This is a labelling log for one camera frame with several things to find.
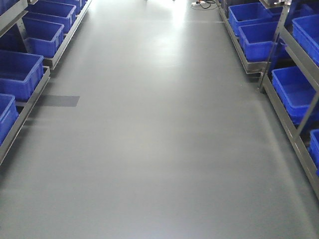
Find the left dark metal shelf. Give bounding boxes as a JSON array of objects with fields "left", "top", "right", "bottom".
[{"left": 0, "top": 0, "right": 91, "bottom": 160}]

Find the dark metal shelf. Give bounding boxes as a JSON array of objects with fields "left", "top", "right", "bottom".
[
  {"left": 0, "top": 0, "right": 91, "bottom": 160},
  {"left": 217, "top": 0, "right": 319, "bottom": 193}
]

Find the right dark metal shelf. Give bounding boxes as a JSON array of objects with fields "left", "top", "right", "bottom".
[{"left": 217, "top": 0, "right": 319, "bottom": 193}]

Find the blue bin right middle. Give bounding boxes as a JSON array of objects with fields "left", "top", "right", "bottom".
[{"left": 238, "top": 21, "right": 278, "bottom": 62}]

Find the blue bin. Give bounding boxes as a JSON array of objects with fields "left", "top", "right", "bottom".
[
  {"left": 272, "top": 66, "right": 316, "bottom": 125},
  {"left": 25, "top": 0, "right": 77, "bottom": 34},
  {"left": 238, "top": 21, "right": 278, "bottom": 62},
  {"left": 0, "top": 50, "right": 44, "bottom": 102},
  {"left": 292, "top": 14, "right": 319, "bottom": 66},
  {"left": 0, "top": 94, "right": 18, "bottom": 144},
  {"left": 228, "top": 2, "right": 272, "bottom": 37},
  {"left": 22, "top": 17, "right": 64, "bottom": 58}
]

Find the blue bin right far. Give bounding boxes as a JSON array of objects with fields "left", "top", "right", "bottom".
[{"left": 228, "top": 2, "right": 272, "bottom": 37}]

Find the blue bin right near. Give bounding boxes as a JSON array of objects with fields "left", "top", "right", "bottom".
[{"left": 272, "top": 66, "right": 316, "bottom": 125}]

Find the blue bin left farthest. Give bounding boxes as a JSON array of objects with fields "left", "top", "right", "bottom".
[{"left": 25, "top": 0, "right": 77, "bottom": 34}]

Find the blue bin left far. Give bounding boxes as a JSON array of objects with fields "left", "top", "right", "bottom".
[{"left": 22, "top": 17, "right": 64, "bottom": 58}]

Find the blue bin left middle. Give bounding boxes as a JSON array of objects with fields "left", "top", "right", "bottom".
[{"left": 0, "top": 50, "right": 44, "bottom": 102}]

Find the blue bin left near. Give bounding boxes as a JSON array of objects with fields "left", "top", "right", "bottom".
[{"left": 0, "top": 94, "right": 18, "bottom": 144}]

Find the blue bin right upper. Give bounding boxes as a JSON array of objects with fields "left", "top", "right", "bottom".
[{"left": 292, "top": 14, "right": 319, "bottom": 66}]

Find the black cable on floor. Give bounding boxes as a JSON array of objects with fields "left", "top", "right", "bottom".
[{"left": 191, "top": 0, "right": 217, "bottom": 10}]

